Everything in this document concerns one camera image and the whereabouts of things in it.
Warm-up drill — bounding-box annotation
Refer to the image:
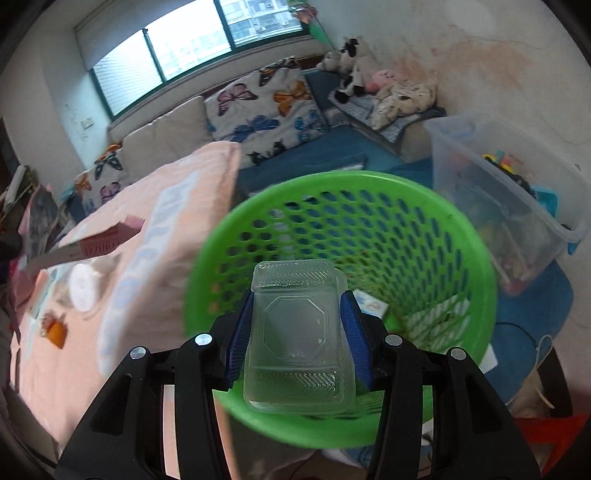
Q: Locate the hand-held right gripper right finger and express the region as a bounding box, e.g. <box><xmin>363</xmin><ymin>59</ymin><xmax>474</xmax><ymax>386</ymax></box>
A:
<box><xmin>339</xmin><ymin>290</ymin><xmax>541</xmax><ymax>480</ymax></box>

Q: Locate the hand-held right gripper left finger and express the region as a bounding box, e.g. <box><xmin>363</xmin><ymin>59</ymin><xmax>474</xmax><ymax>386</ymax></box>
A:
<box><xmin>54</xmin><ymin>291</ymin><xmax>256</xmax><ymax>480</ymax></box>

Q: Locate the clear plastic clamshell container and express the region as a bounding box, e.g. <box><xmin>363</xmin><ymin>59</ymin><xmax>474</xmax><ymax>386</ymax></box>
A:
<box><xmin>243</xmin><ymin>260</ymin><xmax>357</xmax><ymax>413</ymax></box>

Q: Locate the green mesh plastic basket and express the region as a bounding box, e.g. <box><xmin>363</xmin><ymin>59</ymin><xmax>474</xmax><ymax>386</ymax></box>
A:
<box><xmin>183</xmin><ymin>171</ymin><xmax>498</xmax><ymax>448</ymax></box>

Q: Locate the peach printed blanket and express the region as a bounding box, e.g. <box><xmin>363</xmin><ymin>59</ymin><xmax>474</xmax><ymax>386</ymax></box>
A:
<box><xmin>9</xmin><ymin>141</ymin><xmax>245</xmax><ymax>480</ymax></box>

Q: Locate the round clear plastic lid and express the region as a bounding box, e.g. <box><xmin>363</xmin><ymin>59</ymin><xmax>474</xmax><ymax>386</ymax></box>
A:
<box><xmin>58</xmin><ymin>258</ymin><xmax>121</xmax><ymax>315</ymax></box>

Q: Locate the pink and white tissue box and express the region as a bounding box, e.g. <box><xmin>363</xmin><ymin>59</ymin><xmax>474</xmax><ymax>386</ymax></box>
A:
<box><xmin>21</xmin><ymin>215</ymin><xmax>146</xmax><ymax>273</ymax></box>

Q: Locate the blue floor mat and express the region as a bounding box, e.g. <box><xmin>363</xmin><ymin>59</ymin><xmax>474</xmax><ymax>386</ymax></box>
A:
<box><xmin>489</xmin><ymin>258</ymin><xmax>573</xmax><ymax>407</ymax></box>

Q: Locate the blue sofa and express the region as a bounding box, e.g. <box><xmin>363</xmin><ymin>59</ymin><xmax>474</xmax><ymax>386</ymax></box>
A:
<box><xmin>238</xmin><ymin>69</ymin><xmax>448</xmax><ymax>199</ymax></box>

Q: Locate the small butterfly print cushion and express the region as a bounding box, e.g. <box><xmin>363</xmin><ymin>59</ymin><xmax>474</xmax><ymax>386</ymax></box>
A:
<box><xmin>74</xmin><ymin>145</ymin><xmax>127</xmax><ymax>217</ymax></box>

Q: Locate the beige cushion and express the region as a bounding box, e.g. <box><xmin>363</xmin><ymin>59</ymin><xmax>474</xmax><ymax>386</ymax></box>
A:
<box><xmin>108</xmin><ymin>95</ymin><xmax>213</xmax><ymax>183</ymax></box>

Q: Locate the clear plastic storage box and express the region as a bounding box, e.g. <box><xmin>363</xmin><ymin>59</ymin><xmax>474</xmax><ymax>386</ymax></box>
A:
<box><xmin>424</xmin><ymin>113</ymin><xmax>580</xmax><ymax>296</ymax></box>

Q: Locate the red plastic bag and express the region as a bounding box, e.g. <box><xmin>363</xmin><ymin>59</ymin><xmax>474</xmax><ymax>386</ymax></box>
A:
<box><xmin>512</xmin><ymin>413</ymin><xmax>589</xmax><ymax>480</ymax></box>

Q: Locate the large butterfly print cushion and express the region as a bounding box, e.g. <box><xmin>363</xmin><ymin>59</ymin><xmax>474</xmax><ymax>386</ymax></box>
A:
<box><xmin>204</xmin><ymin>56</ymin><xmax>331</xmax><ymax>160</ymax></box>

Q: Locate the spotted cream plush toy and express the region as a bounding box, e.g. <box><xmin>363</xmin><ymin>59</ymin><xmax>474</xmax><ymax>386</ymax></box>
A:
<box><xmin>369</xmin><ymin>78</ymin><xmax>437</xmax><ymax>130</ymax></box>

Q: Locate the pink plush toy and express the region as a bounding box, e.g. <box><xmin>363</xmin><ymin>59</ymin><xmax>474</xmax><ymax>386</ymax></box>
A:
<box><xmin>367</xmin><ymin>69</ymin><xmax>398</xmax><ymax>93</ymax></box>

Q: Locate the black and white cow plush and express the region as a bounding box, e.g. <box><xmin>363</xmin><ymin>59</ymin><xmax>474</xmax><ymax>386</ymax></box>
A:
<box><xmin>335</xmin><ymin>38</ymin><xmax>370</xmax><ymax>103</ymax></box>

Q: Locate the metal clothes rack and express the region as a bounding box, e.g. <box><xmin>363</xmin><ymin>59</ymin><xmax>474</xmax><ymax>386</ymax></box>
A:
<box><xmin>0</xmin><ymin>164</ymin><xmax>61</xmax><ymax>259</ymax></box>

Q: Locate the grey plush toy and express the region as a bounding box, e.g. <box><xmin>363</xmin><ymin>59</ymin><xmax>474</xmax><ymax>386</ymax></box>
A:
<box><xmin>316</xmin><ymin>50</ymin><xmax>342</xmax><ymax>72</ymax></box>

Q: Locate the green framed window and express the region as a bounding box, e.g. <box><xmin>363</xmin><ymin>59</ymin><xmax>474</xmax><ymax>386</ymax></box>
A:
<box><xmin>76</xmin><ymin>0</ymin><xmax>305</xmax><ymax>116</ymax></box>

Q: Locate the colourful pinwheel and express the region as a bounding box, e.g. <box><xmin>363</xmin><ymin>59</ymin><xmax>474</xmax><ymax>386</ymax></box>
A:
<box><xmin>286</xmin><ymin>0</ymin><xmax>338</xmax><ymax>49</ymax></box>

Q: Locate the black cable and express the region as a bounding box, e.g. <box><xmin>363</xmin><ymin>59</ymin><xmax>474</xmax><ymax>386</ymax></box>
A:
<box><xmin>496</xmin><ymin>320</ymin><xmax>541</xmax><ymax>352</ymax></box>

